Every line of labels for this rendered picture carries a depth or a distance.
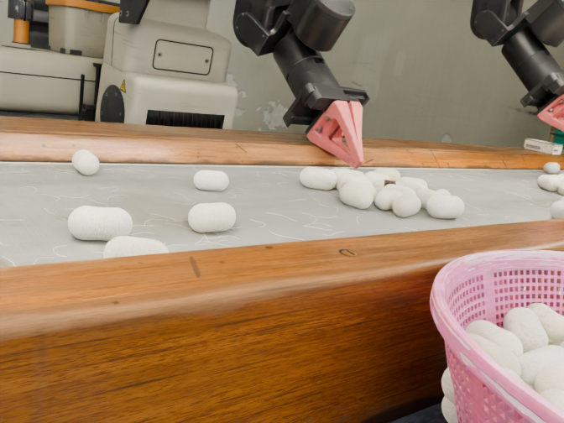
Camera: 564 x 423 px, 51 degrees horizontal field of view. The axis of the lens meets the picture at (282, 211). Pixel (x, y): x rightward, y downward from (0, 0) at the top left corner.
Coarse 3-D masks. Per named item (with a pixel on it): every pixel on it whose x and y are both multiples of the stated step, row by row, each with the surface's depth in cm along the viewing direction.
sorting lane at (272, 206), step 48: (0, 192) 41; (48, 192) 43; (96, 192) 45; (144, 192) 47; (192, 192) 50; (240, 192) 52; (288, 192) 55; (336, 192) 59; (480, 192) 72; (528, 192) 77; (0, 240) 32; (48, 240) 33; (96, 240) 34; (192, 240) 37; (240, 240) 39; (288, 240) 40
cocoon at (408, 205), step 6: (396, 198) 52; (402, 198) 51; (408, 198) 51; (414, 198) 52; (396, 204) 51; (402, 204) 51; (408, 204) 51; (414, 204) 52; (420, 204) 53; (396, 210) 51; (402, 210) 51; (408, 210) 51; (414, 210) 52; (402, 216) 52; (408, 216) 52
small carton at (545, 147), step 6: (528, 138) 116; (528, 144) 115; (534, 144) 114; (540, 144) 113; (546, 144) 112; (552, 144) 112; (558, 144) 112; (534, 150) 114; (540, 150) 113; (546, 150) 112; (552, 150) 112; (558, 150) 113
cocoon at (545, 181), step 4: (540, 176) 82; (544, 176) 82; (548, 176) 81; (540, 180) 82; (544, 180) 81; (548, 180) 80; (552, 180) 80; (556, 180) 80; (540, 184) 82; (544, 184) 81; (548, 184) 80; (552, 184) 80; (556, 184) 80; (560, 184) 80; (544, 188) 82; (548, 188) 81; (552, 188) 80; (556, 188) 80
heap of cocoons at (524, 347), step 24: (528, 312) 31; (552, 312) 33; (480, 336) 29; (504, 336) 28; (528, 336) 30; (552, 336) 32; (504, 360) 26; (528, 360) 27; (552, 360) 27; (528, 384) 26; (552, 384) 25
